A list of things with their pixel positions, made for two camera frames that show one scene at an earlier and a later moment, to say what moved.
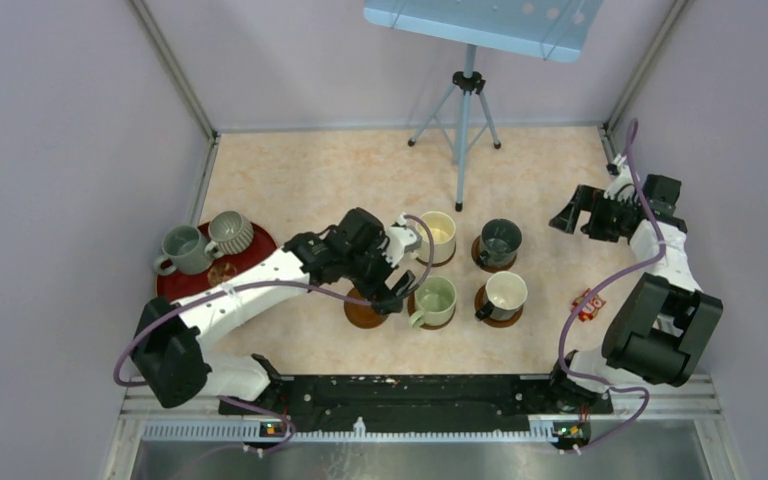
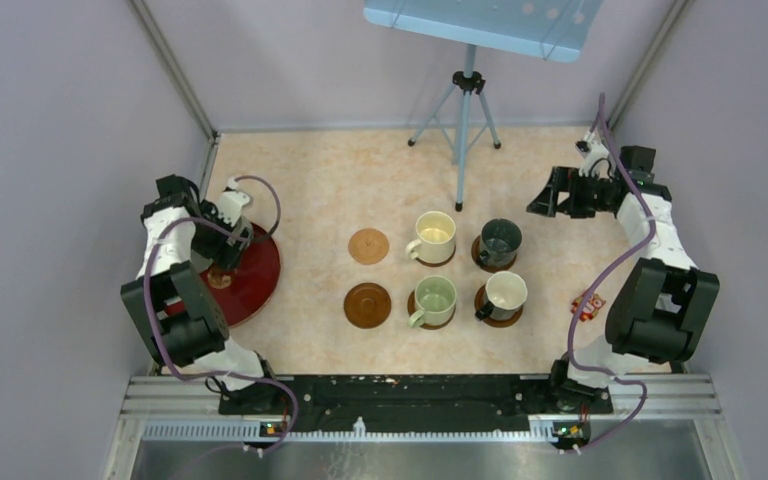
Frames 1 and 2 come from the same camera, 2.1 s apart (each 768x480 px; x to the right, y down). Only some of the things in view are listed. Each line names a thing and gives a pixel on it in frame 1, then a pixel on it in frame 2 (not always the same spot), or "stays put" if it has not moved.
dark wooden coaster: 475,251 stays put
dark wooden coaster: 441,264 stays put
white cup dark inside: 505,294 stays put
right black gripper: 588,199 -> 566,180
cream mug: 443,231 stays put
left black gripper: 381,297 -> 226,256
